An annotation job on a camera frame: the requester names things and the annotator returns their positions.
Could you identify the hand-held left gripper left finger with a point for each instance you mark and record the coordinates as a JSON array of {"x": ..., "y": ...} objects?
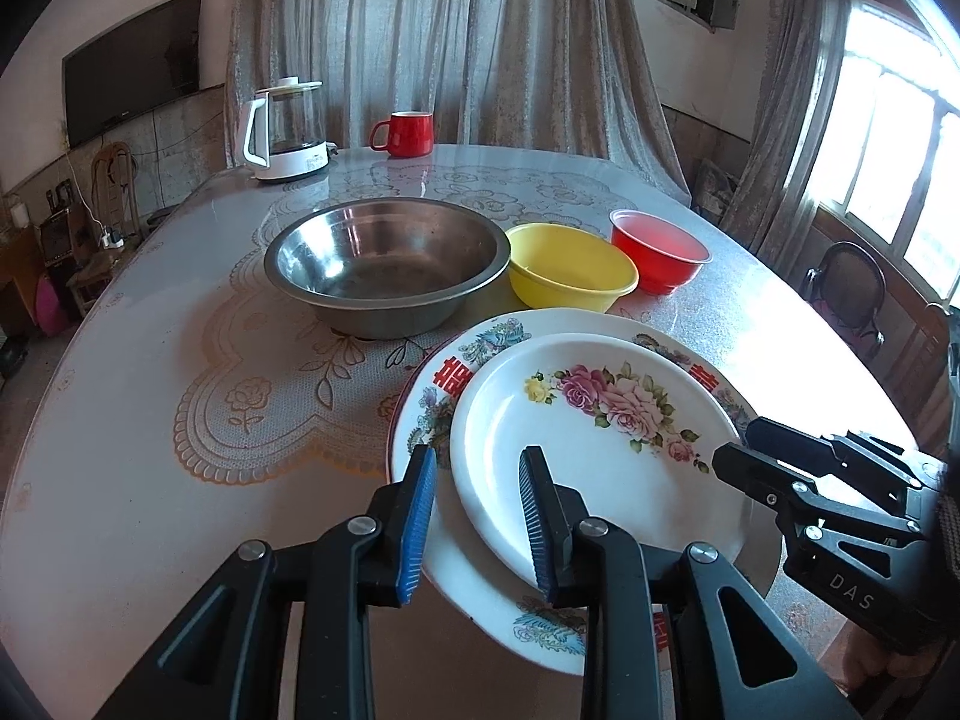
[{"x": 416, "y": 517}]

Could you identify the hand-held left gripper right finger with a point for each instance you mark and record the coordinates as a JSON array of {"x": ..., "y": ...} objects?
[{"x": 536, "y": 517}]

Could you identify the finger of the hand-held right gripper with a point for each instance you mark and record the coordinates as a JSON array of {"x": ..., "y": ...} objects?
[
  {"x": 757, "y": 472},
  {"x": 787, "y": 439}
]

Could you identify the white plate pink rose print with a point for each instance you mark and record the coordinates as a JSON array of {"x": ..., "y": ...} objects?
[{"x": 600, "y": 457}]

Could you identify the white plate red symbol print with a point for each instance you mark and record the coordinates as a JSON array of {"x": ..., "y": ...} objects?
[{"x": 450, "y": 382}]

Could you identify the red plastic bowl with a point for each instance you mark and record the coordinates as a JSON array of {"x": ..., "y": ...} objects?
[{"x": 660, "y": 247}]

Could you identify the stainless steel bowl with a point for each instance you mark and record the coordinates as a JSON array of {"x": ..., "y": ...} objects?
[{"x": 390, "y": 270}]

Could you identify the yellow plastic bowl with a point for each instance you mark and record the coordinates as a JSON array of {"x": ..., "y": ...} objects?
[{"x": 570, "y": 270}]

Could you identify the person's right hand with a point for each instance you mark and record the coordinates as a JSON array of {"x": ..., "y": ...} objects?
[{"x": 885, "y": 664}]

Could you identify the dark round-back chair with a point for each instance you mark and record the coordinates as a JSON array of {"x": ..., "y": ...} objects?
[{"x": 847, "y": 270}]

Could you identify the window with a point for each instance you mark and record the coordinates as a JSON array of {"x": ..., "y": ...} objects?
[{"x": 877, "y": 150}]

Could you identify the narrow grey curtain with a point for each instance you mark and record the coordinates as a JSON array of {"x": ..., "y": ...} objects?
[{"x": 795, "y": 90}]

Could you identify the white electric glass kettle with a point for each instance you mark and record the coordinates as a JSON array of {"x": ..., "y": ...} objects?
[{"x": 289, "y": 161}]

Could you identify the red mug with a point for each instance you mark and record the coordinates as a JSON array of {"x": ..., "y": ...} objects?
[{"x": 409, "y": 135}]

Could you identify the low wooden stool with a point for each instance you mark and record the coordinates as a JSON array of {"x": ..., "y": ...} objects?
[{"x": 90, "y": 274}]

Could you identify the white power strip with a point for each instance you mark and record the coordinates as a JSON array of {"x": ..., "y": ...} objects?
[{"x": 112, "y": 240}]

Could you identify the pink plastic basin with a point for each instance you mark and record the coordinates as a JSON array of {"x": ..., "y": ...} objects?
[{"x": 51, "y": 307}]

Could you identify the small dark television set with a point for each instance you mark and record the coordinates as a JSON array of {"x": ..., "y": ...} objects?
[{"x": 56, "y": 240}]

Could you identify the hoop-back wooden chair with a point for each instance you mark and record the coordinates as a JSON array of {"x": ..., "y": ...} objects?
[{"x": 105, "y": 180}]

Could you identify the wooden cabinet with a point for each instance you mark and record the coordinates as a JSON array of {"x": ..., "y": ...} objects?
[{"x": 19, "y": 277}]

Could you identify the wide grey curtain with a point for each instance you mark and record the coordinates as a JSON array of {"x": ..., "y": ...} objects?
[{"x": 465, "y": 37}]

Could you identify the black wall television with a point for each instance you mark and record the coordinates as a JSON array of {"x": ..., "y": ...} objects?
[{"x": 135, "y": 67}]

